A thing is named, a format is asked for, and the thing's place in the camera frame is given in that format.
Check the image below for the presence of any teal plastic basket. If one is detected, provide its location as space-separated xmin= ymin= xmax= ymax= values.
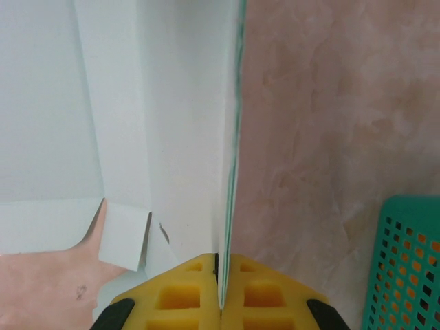
xmin=360 ymin=195 xmax=440 ymax=330

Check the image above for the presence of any light blue paper box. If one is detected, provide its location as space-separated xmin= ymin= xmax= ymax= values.
xmin=0 ymin=0 xmax=247 ymax=307

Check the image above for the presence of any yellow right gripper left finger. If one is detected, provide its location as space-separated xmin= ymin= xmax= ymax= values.
xmin=91 ymin=253 xmax=223 ymax=330

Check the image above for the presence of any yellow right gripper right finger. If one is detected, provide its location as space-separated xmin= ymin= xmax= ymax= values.
xmin=221 ymin=254 xmax=349 ymax=330

